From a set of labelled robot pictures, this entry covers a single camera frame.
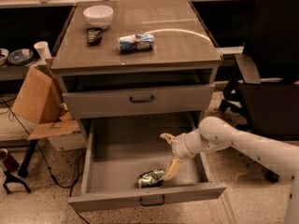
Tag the small black chip bag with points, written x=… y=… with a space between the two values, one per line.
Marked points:
x=94 y=36

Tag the black office chair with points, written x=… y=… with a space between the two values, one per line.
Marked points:
x=264 y=84

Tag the grey top drawer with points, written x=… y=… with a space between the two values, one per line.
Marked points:
x=154 y=100

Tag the black table leg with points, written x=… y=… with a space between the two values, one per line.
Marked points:
x=23 y=171

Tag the white paper cup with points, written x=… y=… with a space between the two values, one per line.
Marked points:
x=42 y=48

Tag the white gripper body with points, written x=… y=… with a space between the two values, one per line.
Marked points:
x=179 y=147

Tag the open grey middle drawer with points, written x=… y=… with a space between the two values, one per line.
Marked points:
x=121 y=149

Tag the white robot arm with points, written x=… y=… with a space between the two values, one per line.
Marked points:
x=215 y=134

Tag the grey drawer cabinet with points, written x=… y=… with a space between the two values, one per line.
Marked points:
x=154 y=58

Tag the dark blue plate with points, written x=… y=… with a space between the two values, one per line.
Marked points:
x=20 y=57

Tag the white bowl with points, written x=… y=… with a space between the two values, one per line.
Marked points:
x=98 y=16

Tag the brown cardboard box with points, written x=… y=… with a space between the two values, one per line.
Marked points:
x=40 y=100

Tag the small black tripod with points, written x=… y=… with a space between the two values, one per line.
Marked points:
x=10 y=165

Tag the grey bowl at edge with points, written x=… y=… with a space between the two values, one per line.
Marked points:
x=3 y=56

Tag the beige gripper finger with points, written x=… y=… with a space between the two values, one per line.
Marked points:
x=172 y=168
x=168 y=137

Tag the blue white can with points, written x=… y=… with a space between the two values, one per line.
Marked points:
x=137 y=42

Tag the crushed green can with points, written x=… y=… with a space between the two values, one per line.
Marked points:
x=150 y=179

